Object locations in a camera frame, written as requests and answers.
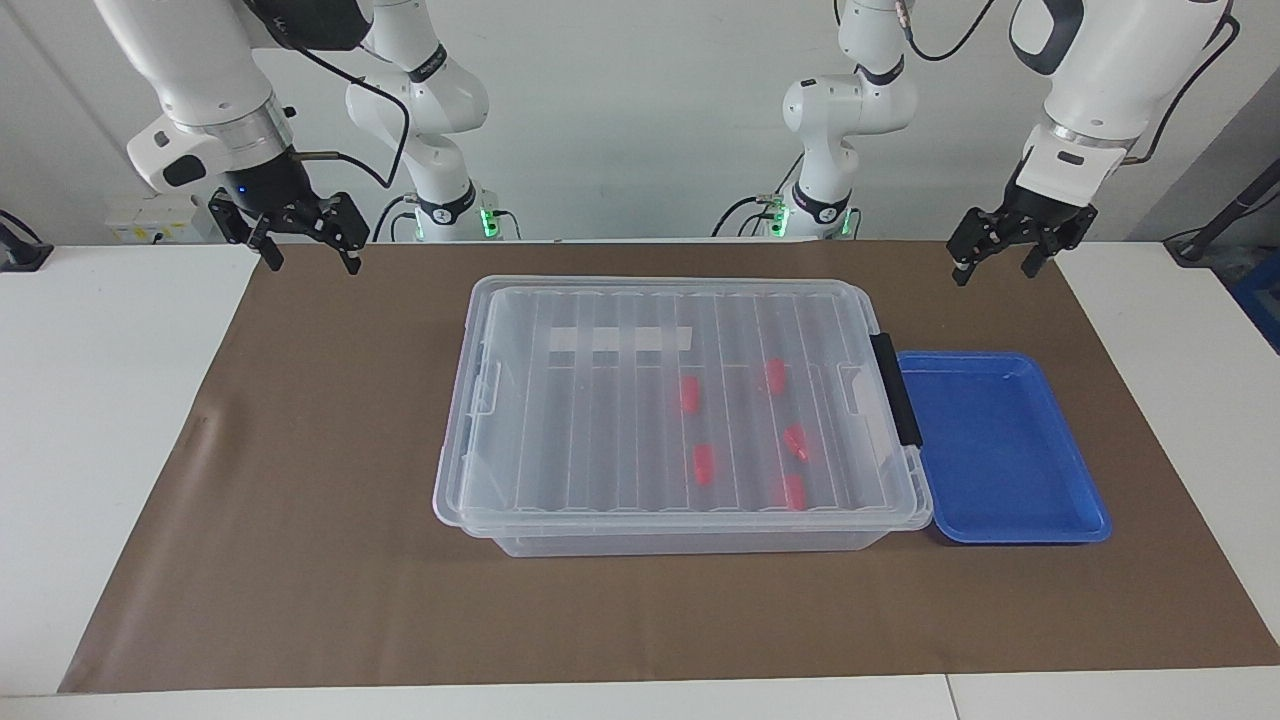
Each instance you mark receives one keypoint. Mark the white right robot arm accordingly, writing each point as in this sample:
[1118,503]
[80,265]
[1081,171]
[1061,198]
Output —
[190,60]

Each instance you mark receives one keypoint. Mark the brown table mat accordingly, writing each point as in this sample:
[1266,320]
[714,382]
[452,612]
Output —
[300,500]

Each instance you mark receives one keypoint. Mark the white wall socket box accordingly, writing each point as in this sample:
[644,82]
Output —
[150,220]

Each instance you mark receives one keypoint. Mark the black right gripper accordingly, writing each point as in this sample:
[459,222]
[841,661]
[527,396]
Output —
[265,190]

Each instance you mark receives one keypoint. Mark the clear ribbed plastic lid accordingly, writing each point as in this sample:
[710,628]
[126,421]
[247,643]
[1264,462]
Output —
[600,420]

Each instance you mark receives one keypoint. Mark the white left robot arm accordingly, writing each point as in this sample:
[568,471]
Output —
[1120,70]

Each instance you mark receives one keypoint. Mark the blue plastic tray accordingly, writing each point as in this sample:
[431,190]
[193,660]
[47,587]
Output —
[1000,450]

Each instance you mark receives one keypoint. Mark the blue crate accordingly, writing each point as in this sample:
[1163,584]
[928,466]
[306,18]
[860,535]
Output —
[1262,300]

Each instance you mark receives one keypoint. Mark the red block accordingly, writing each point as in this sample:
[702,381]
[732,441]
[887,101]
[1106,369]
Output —
[775,375]
[704,464]
[689,395]
[797,442]
[795,492]

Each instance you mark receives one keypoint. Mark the black table clamp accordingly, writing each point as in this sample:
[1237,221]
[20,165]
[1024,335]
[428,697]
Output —
[20,250]

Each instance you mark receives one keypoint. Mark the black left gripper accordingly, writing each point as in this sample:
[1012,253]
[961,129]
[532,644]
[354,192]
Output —
[1040,222]

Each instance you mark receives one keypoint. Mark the clear plastic storage box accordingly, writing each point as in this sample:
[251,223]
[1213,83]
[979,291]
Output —
[680,542]

